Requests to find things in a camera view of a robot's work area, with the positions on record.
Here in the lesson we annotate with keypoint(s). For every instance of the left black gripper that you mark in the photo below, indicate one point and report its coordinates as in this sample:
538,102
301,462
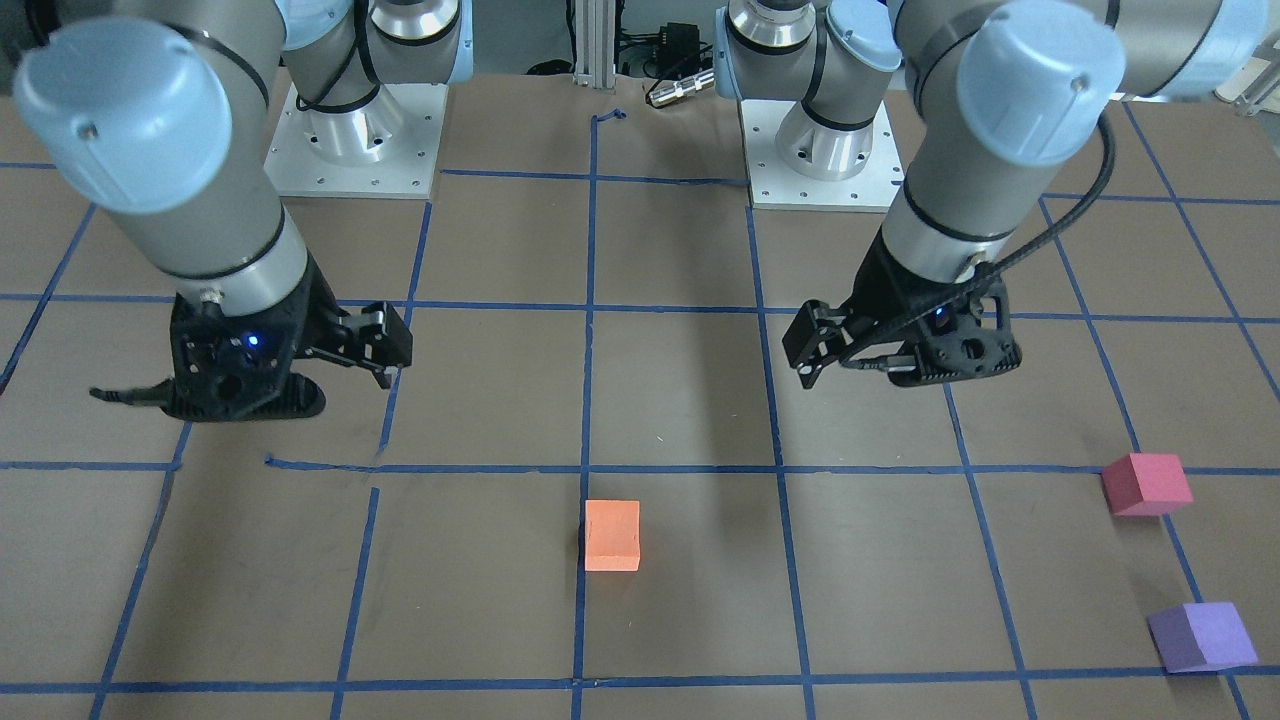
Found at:
886,283

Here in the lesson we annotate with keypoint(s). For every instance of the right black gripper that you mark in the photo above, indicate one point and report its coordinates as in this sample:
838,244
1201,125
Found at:
318,312

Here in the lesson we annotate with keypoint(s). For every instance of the orange foam block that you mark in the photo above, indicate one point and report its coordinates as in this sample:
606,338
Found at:
612,535

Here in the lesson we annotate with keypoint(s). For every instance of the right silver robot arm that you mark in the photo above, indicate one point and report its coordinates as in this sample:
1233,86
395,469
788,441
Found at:
154,110

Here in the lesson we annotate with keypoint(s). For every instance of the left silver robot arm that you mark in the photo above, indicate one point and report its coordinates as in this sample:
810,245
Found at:
1008,92

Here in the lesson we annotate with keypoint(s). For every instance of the pink foam block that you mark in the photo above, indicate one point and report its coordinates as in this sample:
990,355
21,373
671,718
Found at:
1146,485

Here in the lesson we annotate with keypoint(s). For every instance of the purple foam block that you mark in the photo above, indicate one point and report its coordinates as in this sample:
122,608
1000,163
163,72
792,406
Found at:
1201,638

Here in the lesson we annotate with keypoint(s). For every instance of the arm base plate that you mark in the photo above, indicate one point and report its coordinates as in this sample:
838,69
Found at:
796,164
386,150

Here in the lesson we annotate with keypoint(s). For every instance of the aluminium frame post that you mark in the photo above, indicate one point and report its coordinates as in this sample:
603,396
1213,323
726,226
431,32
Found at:
594,33

